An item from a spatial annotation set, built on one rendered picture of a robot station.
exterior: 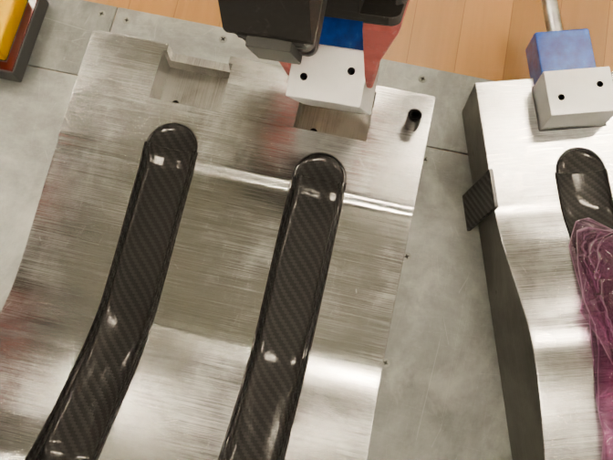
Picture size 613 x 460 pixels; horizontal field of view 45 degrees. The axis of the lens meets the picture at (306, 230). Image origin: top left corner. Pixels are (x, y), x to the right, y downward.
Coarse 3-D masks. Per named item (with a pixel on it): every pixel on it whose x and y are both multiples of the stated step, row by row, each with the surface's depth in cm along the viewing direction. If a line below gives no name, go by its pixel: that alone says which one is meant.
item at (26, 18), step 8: (32, 0) 64; (32, 8) 64; (24, 16) 64; (24, 24) 64; (24, 32) 63; (16, 40) 63; (16, 48) 63; (16, 56) 63; (0, 64) 63; (8, 64) 63
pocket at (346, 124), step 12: (300, 108) 55; (312, 108) 57; (324, 108) 57; (372, 108) 57; (300, 120) 57; (312, 120) 57; (324, 120) 57; (336, 120) 57; (348, 120) 57; (360, 120) 56; (324, 132) 56; (336, 132) 56; (348, 132) 56; (360, 132) 56
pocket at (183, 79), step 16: (160, 64) 55; (176, 64) 57; (192, 64) 57; (208, 64) 57; (224, 64) 57; (160, 80) 56; (176, 80) 58; (192, 80) 58; (208, 80) 57; (224, 80) 57; (160, 96) 57; (176, 96) 57; (192, 96) 57; (208, 96) 57
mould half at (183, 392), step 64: (128, 64) 55; (256, 64) 55; (64, 128) 54; (128, 128) 54; (192, 128) 54; (256, 128) 54; (384, 128) 53; (64, 192) 53; (128, 192) 53; (192, 192) 53; (256, 192) 53; (384, 192) 52; (64, 256) 52; (192, 256) 52; (256, 256) 52; (384, 256) 51; (0, 320) 50; (64, 320) 50; (192, 320) 51; (256, 320) 51; (320, 320) 51; (384, 320) 50; (0, 384) 47; (64, 384) 48; (192, 384) 48; (320, 384) 49; (0, 448) 44; (128, 448) 45; (192, 448) 45; (320, 448) 46
